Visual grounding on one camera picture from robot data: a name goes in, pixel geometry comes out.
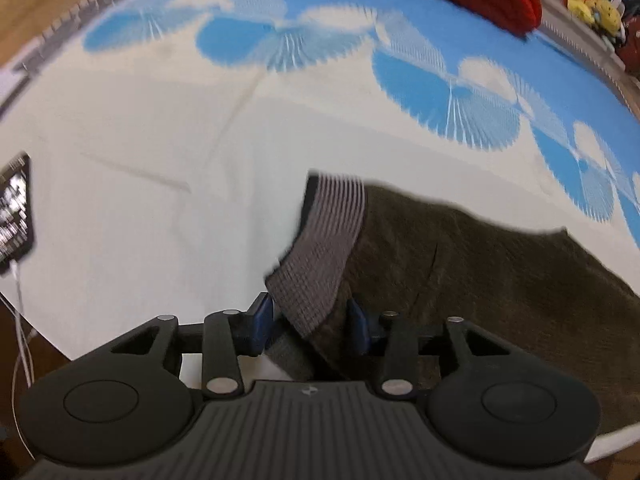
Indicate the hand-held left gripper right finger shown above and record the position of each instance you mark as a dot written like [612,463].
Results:
[358,327]

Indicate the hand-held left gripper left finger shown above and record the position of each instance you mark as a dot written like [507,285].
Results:
[261,327]

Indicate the dark brown pants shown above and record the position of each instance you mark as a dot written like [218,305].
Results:
[475,270]

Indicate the blue white printed bed sheet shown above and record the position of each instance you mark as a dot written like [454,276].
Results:
[150,125]

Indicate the black smartphone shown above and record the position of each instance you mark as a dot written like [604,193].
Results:
[15,210]

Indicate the red cushion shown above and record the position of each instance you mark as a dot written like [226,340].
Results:
[631,47]

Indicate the wooden bed frame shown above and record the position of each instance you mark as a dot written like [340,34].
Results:
[40,0]

